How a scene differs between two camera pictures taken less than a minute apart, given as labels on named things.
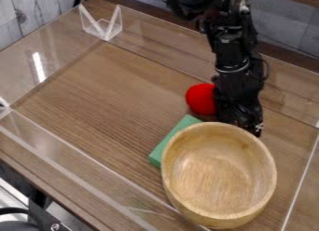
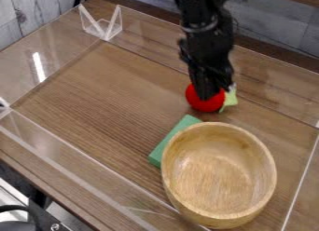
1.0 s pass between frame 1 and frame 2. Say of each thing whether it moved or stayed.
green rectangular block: stayed
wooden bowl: stayed
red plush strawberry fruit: stayed
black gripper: moved
